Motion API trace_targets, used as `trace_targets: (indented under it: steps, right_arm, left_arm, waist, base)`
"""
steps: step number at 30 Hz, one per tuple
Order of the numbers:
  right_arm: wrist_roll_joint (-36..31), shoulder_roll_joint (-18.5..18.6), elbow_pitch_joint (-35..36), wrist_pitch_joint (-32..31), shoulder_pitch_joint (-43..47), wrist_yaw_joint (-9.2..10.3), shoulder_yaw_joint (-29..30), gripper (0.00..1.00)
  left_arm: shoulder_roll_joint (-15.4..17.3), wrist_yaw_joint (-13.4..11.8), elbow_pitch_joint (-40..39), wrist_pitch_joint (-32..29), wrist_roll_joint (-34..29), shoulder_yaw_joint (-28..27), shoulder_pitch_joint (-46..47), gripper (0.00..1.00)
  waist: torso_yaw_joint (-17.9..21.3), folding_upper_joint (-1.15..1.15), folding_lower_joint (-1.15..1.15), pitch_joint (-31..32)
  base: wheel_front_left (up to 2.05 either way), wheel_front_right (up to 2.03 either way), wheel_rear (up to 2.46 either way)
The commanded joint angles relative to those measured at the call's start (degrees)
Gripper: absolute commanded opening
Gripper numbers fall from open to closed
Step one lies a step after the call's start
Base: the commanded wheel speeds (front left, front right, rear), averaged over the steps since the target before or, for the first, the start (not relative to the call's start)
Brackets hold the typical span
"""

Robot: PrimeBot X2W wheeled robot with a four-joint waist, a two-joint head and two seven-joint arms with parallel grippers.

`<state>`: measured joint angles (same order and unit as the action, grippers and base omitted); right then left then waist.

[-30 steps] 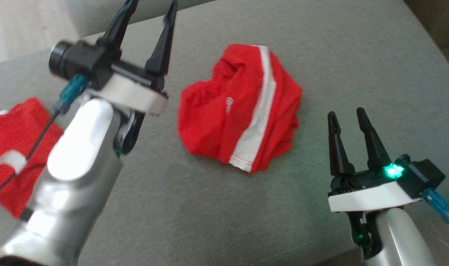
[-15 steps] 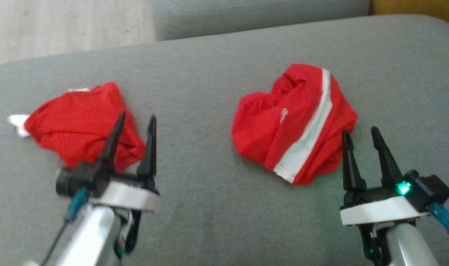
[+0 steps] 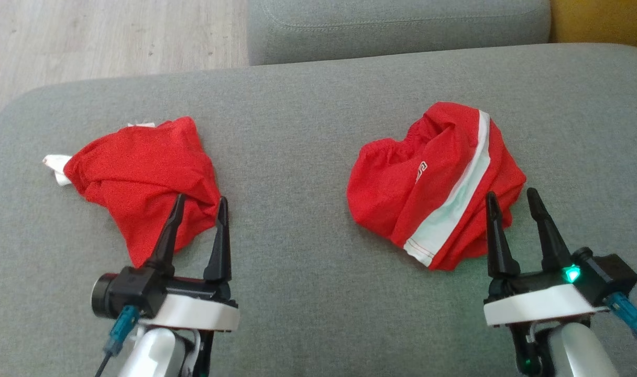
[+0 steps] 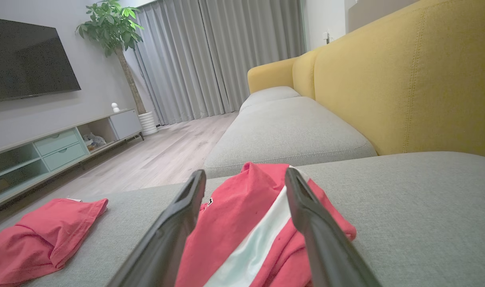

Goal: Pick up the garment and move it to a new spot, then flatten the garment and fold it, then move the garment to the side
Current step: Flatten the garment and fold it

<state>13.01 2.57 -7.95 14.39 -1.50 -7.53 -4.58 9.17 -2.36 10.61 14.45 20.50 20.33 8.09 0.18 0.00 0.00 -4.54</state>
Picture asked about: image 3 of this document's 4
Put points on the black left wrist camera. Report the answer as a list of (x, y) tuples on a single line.
[(127, 290)]

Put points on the wide yellow sofa back cushion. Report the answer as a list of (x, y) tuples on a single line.
[(606, 21)]

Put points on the red shorts with white stripe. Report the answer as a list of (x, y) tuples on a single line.
[(402, 188)]

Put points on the long grey sofa seat cushion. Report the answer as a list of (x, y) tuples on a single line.
[(397, 29)]

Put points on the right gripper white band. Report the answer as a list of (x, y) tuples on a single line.
[(533, 306)]

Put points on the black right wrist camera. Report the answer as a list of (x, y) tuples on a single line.
[(609, 275)]

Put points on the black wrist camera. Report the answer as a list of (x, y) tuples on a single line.
[(127, 290), (609, 275)]

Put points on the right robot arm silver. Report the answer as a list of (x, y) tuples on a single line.
[(580, 353)]

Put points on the red jersey with white sleeves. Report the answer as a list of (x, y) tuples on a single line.
[(140, 173)]

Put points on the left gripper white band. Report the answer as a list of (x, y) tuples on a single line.
[(193, 313)]

